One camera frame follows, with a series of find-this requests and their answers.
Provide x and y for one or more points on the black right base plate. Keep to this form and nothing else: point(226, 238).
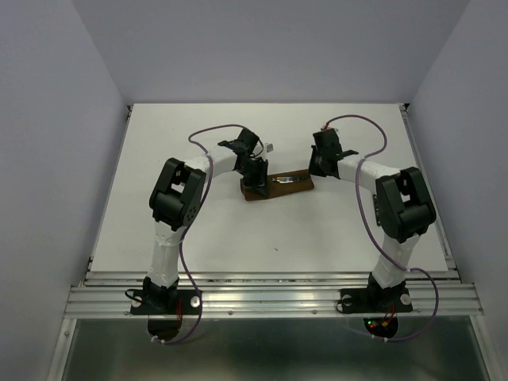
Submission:
point(360, 301)

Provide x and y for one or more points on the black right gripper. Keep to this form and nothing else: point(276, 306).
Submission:
point(312, 167)

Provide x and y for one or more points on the aluminium rail frame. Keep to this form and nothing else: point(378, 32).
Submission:
point(275, 326)

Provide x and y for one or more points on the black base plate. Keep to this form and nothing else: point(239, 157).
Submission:
point(181, 302)
point(360, 301)

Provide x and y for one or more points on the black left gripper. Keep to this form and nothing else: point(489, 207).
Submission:
point(260, 182)

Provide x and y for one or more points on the brown cloth napkin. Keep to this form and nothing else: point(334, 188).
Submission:
point(276, 190)

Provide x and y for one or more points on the silver fork dark handle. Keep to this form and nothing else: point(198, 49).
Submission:
point(375, 203)

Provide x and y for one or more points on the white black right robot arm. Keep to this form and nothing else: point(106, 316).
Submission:
point(403, 208)

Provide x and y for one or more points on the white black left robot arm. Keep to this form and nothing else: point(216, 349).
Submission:
point(175, 202)

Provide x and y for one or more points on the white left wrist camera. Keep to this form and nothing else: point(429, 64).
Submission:
point(270, 147)

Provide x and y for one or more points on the silver knife dark handle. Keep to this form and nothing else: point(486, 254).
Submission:
point(288, 179)

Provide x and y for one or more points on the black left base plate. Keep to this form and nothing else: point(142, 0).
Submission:
point(181, 302)

